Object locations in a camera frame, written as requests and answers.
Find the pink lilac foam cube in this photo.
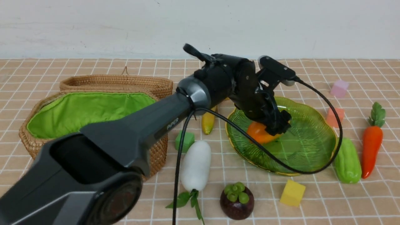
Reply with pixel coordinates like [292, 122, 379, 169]
[330, 80, 349, 98]

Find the green foam cube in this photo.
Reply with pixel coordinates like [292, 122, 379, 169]
[175, 130, 195, 153]

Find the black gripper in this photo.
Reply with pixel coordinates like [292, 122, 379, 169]
[230, 60, 292, 136]

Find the orange toy carrot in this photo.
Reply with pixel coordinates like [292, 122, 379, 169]
[361, 102, 386, 178]

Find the white toy radish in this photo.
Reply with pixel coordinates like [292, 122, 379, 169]
[166, 140, 211, 224]

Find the green glass leaf plate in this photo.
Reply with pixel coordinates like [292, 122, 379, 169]
[225, 97, 337, 176]

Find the yellow foam cube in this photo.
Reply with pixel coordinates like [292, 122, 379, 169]
[280, 180, 306, 207]

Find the orange pink foam cube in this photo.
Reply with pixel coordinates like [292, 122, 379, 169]
[326, 108, 345, 128]

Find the dark purple toy mangosteen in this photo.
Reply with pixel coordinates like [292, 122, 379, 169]
[219, 182, 255, 220]

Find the woven wicker basket lid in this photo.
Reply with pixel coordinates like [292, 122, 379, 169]
[59, 67, 174, 98]

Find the black camera cable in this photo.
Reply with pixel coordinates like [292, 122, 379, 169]
[172, 77, 343, 225]

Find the green toy bitter gourd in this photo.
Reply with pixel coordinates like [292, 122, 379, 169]
[334, 137, 362, 183]

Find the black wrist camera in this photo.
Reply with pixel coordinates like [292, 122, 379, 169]
[258, 55, 297, 87]

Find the yellow toy banana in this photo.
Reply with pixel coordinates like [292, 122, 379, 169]
[201, 112, 215, 135]

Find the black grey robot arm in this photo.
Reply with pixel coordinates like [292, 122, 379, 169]
[1, 44, 296, 225]

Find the orange yellow toy mango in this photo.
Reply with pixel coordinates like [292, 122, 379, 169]
[246, 122, 281, 144]

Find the woven wicker basket green lining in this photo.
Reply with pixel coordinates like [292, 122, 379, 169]
[19, 91, 169, 182]

